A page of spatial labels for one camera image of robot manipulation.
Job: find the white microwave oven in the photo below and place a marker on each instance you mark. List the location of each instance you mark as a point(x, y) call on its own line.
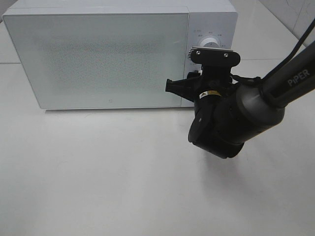
point(205, 17)

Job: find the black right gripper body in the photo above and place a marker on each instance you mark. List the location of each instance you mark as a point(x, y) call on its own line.
point(210, 80)

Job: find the white microwave door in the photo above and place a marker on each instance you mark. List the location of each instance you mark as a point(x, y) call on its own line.
point(101, 61)

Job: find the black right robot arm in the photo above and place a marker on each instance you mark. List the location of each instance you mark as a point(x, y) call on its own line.
point(230, 109)

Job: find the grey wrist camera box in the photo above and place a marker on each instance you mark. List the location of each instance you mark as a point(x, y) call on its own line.
point(216, 57)

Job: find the white upper microwave knob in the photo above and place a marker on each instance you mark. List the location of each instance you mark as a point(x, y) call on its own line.
point(210, 42)

